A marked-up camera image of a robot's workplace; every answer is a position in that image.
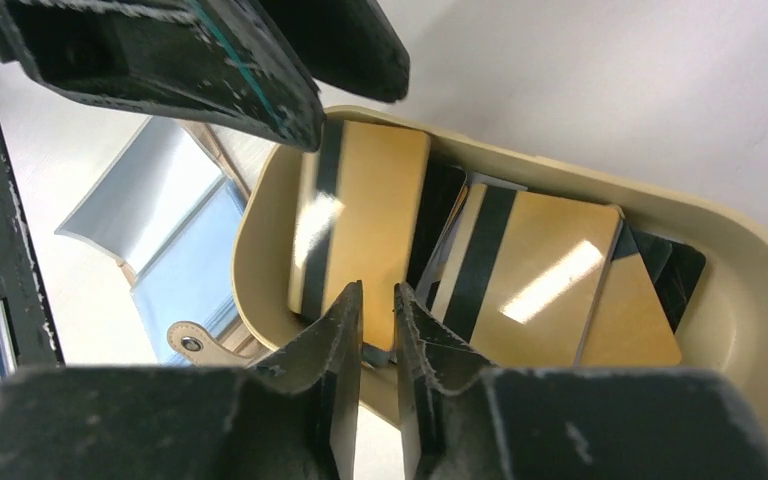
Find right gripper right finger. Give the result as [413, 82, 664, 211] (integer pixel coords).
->
[394, 283, 492, 479]

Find black cards in tray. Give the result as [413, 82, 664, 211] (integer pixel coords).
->
[419, 162, 706, 328]

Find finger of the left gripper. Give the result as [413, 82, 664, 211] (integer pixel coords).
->
[0, 1, 325, 151]
[261, 0, 411, 103]

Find gold striped card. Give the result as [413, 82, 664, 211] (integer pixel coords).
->
[288, 119, 430, 352]
[431, 183, 621, 366]

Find beige oval tray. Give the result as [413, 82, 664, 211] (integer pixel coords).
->
[231, 104, 768, 476]

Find beige card holder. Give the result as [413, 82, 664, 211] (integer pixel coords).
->
[56, 117, 250, 366]

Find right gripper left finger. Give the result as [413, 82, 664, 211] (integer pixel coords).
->
[244, 281, 363, 479]

